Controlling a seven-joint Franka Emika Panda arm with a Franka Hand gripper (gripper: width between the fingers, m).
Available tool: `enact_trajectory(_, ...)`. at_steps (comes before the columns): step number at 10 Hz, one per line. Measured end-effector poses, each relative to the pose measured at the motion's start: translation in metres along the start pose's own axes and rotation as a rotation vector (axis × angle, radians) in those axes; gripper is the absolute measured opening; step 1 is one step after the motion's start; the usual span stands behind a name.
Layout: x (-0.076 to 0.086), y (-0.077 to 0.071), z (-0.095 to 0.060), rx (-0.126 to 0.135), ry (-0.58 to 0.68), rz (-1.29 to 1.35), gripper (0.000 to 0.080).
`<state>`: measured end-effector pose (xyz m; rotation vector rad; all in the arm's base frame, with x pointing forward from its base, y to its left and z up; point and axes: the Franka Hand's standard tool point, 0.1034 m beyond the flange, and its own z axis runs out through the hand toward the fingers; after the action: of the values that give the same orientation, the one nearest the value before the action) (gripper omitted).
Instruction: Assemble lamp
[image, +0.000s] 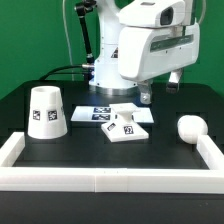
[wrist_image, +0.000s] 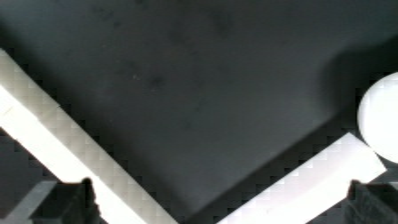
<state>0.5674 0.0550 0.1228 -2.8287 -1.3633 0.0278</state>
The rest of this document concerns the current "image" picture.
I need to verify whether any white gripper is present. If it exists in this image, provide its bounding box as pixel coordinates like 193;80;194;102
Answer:
118;23;200;104

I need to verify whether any white lamp bulb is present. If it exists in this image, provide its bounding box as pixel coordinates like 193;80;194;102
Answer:
177;115;208;144

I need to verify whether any white lamp base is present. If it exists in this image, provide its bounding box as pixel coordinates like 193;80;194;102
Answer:
101;103;149;142

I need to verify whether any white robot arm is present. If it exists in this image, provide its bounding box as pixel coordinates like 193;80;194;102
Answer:
89;0;202;104

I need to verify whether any white lamp shade cone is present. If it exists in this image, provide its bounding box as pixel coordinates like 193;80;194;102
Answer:
28;86;67;139

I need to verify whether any white marker tag plate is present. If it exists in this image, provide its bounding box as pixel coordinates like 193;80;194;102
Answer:
71;106;154;123

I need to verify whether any white U-shaped fence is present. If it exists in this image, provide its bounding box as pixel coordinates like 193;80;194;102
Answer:
0;132;224;194

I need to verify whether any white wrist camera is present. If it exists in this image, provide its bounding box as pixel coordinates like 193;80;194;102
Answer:
119;0;186;28

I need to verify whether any black thick cable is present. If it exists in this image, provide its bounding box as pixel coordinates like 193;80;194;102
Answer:
39;64;95;82

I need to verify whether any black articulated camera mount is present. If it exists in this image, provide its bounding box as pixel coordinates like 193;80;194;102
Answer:
74;0;96;64

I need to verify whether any grey thin cable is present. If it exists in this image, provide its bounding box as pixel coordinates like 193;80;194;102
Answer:
61;0;76;82

